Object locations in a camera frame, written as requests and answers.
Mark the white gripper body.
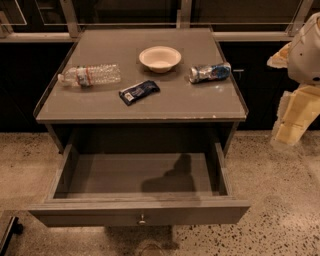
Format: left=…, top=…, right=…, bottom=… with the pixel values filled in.
left=287, top=12, right=320, bottom=85

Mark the open grey top drawer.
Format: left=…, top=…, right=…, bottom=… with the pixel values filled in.
left=29, top=143, right=250, bottom=227

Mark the small metal drawer knob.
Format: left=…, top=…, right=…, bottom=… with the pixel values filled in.
left=137, top=214, right=147, bottom=226

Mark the white paper bowl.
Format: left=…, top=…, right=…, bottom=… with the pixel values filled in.
left=139, top=46, right=182, bottom=73

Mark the grey cabinet with flat top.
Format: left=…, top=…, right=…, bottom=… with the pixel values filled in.
left=35, top=28, right=248, bottom=149

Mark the crushed blue silver can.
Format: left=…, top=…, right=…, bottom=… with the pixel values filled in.
left=189, top=62, right=231, bottom=84

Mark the clear plastic water bottle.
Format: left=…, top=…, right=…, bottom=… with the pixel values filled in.
left=58, top=64, right=121, bottom=88

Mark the dark blue rxbar wrapper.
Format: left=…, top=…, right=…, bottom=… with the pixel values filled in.
left=119, top=80, right=160, bottom=106

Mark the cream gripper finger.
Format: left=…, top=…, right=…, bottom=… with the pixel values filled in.
left=267, top=43, right=291, bottom=69
left=271, top=84, right=320, bottom=149

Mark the black object at floor corner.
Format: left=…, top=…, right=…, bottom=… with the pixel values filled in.
left=0, top=216, right=24, bottom=256

